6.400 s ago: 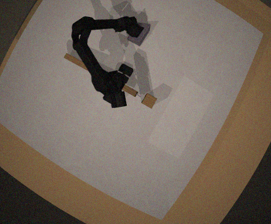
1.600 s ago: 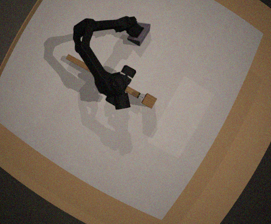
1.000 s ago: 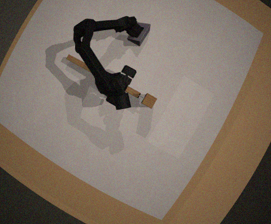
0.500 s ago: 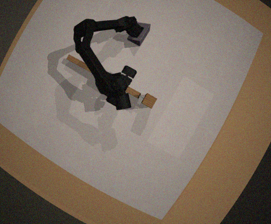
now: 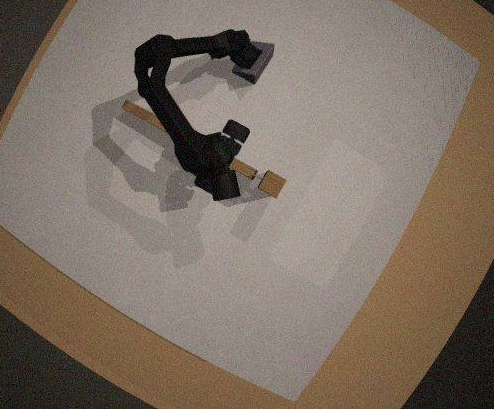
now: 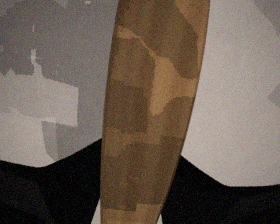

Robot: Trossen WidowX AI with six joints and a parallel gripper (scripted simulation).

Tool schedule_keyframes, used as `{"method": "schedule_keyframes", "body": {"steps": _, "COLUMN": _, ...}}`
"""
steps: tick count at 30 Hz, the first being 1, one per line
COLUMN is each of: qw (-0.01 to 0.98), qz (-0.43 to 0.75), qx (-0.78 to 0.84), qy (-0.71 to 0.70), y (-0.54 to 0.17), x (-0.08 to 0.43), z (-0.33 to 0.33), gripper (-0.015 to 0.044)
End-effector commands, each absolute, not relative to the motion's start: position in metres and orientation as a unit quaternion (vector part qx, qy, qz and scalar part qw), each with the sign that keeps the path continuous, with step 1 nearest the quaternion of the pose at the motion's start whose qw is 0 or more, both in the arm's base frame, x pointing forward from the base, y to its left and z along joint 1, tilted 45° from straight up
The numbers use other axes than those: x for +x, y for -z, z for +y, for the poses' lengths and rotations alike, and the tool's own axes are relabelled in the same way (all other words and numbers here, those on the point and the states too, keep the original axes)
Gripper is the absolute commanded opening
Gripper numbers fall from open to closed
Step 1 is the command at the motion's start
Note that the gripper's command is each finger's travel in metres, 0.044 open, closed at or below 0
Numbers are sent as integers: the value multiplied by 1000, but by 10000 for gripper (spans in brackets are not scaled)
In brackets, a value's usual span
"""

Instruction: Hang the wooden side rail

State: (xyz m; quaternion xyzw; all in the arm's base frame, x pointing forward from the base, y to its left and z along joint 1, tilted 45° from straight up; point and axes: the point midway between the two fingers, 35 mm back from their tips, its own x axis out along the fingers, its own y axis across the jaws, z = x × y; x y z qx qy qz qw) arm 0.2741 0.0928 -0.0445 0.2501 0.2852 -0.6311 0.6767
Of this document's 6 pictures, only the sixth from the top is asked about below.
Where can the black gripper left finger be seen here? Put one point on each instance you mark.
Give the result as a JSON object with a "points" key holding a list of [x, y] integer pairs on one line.
{"points": [[65, 192]]}

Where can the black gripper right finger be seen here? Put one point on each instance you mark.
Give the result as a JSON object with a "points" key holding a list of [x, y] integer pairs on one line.
{"points": [[195, 198]]}

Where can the brown wooden board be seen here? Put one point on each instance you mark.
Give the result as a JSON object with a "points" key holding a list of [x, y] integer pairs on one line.
{"points": [[154, 69]]}

